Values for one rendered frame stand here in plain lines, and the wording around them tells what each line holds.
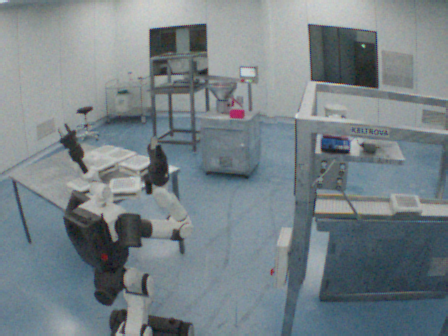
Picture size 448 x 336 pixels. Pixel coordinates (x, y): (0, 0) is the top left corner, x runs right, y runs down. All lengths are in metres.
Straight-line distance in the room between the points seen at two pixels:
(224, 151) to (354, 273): 2.83
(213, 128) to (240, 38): 3.04
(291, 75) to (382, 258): 5.30
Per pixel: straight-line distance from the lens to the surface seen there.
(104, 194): 1.88
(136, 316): 2.47
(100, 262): 1.91
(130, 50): 8.85
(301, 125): 1.71
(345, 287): 3.04
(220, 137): 5.14
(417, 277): 3.10
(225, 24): 7.86
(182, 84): 6.18
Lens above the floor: 2.03
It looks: 21 degrees down
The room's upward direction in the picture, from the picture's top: 2 degrees counter-clockwise
